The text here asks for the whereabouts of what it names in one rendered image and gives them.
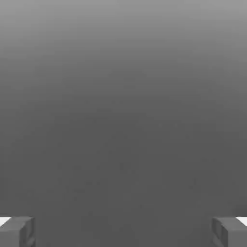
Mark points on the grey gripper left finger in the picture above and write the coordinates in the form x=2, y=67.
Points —
x=13, y=233

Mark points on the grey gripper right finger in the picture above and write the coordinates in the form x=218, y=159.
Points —
x=231, y=234

